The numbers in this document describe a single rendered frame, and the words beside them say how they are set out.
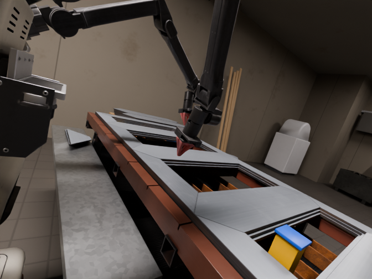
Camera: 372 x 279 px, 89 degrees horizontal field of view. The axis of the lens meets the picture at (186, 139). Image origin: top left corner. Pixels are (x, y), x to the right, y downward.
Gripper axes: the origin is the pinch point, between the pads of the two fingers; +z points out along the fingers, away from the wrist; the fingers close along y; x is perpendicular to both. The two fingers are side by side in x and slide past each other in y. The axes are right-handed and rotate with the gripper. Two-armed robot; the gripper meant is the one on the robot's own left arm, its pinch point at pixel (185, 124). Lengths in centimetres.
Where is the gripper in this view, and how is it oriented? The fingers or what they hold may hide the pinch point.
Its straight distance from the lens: 115.4
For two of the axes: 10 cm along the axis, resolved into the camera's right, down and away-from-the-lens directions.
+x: -7.8, -1.0, -6.2
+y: -6.1, -1.0, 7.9
